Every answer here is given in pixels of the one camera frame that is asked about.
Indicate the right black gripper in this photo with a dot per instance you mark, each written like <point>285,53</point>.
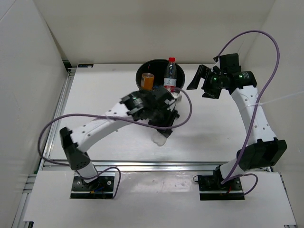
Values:
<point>204,73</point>

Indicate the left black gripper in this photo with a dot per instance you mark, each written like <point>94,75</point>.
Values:
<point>170,116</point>

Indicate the dark label small bottle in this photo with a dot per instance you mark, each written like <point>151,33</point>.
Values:
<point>159,139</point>

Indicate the red label water bottle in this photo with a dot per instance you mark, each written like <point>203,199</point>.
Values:
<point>170,76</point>

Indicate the orange juice bottle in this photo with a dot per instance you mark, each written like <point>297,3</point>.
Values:
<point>147,81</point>

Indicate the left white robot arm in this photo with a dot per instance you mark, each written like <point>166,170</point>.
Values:
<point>76,142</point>

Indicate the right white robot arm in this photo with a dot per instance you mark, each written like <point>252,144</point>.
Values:
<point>261,148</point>

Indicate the black plastic bin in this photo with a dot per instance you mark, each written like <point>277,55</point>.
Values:
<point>158,68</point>

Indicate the white zip tie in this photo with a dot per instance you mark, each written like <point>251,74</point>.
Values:
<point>277,99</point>

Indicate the small dark corner label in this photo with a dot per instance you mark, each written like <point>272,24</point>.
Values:
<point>85,65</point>

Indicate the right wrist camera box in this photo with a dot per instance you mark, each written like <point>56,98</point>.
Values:
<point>229,63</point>

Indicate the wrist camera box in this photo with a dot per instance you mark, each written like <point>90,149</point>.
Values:
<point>163,96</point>
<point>229,63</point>

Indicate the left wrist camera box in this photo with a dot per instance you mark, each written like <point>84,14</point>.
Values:
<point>163,96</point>

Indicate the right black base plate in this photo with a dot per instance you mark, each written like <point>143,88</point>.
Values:
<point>210,190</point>

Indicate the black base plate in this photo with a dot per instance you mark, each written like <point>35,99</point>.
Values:
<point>101,188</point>
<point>210,190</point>

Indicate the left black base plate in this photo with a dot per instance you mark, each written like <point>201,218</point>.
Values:
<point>101,188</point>

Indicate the aluminium left rail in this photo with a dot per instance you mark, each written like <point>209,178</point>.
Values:
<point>48,134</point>

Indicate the aluminium rail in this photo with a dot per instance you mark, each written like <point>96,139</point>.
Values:
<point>48,134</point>
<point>138,166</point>

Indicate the aluminium front rail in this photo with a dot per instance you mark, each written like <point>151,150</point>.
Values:
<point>138,166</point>

